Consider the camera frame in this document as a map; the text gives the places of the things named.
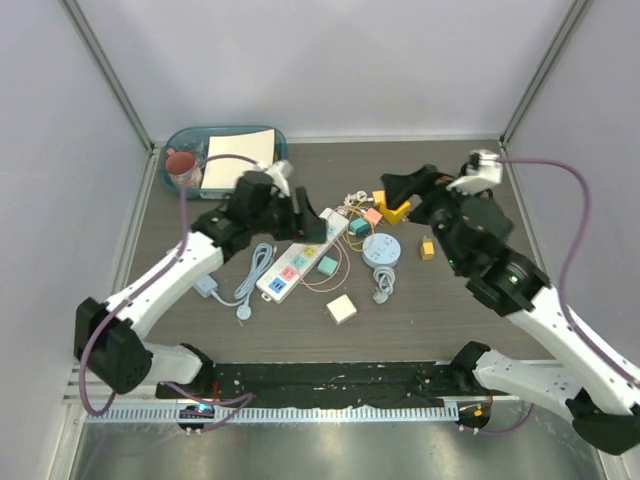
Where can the yellow cube socket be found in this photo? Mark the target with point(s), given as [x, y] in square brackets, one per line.
[394, 216]

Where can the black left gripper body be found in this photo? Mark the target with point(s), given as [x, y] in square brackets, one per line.
[280, 219]

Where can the pale yellow USB charger plug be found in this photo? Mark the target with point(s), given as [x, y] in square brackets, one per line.
[427, 249]

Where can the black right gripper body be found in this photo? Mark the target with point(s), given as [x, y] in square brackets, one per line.
[443, 206]

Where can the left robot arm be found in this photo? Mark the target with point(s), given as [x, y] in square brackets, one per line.
[109, 335]

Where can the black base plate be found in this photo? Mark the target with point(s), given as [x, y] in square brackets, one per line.
[386, 385]

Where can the white power strip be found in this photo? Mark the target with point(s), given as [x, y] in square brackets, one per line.
[298, 259]

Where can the light blue round socket base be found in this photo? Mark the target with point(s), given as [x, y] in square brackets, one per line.
[381, 249]

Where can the white charger block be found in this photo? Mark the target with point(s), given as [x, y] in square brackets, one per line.
[341, 309]

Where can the teal plastic basin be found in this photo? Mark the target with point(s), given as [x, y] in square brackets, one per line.
[196, 141]

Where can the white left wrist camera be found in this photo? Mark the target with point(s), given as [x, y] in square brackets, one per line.
[279, 171]

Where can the white paper sheet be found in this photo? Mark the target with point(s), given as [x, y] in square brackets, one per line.
[229, 156]

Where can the orange USB charger plug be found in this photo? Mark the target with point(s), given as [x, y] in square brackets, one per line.
[378, 197]

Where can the teal USB charger plug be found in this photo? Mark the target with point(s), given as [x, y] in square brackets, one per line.
[359, 228]

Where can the pink plug adapter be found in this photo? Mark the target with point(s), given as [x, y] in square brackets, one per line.
[372, 217]

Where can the light blue power strip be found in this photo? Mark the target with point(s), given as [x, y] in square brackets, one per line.
[206, 286]

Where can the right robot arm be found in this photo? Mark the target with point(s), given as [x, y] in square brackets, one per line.
[595, 388]

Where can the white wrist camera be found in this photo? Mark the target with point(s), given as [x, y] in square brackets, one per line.
[279, 171]
[481, 172]

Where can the red patterned cup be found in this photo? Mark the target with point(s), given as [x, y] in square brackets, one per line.
[183, 169]

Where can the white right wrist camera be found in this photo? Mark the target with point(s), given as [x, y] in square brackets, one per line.
[481, 172]

